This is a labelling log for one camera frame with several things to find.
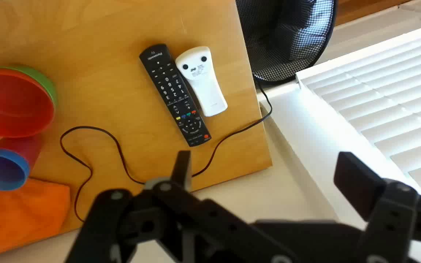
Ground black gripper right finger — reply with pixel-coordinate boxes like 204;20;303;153
333;150;421;263

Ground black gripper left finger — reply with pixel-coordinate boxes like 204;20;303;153
62;149;295;263

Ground red plastic cup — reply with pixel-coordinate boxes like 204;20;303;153
0;133;45;172

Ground blue plastic cup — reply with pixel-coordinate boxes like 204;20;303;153
0;147;30;193

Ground orange cloth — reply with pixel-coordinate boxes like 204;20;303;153
0;176;71;261

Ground black remote control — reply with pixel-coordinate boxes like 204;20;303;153
138;42;213;147

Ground white window blinds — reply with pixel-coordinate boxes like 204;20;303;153
295;19;421;198

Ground white remote control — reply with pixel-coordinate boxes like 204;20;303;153
173;45;229;118

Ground green plastic bowl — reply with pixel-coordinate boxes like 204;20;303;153
8;64;58;108

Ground red plastic bowl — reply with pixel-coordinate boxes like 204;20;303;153
0;68;56;140

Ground light wooden dresser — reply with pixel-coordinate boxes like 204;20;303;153
0;0;273;261

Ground black mesh round object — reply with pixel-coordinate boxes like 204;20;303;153
235;0;339;84

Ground thin black power cable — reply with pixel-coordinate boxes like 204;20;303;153
58;77;274;223

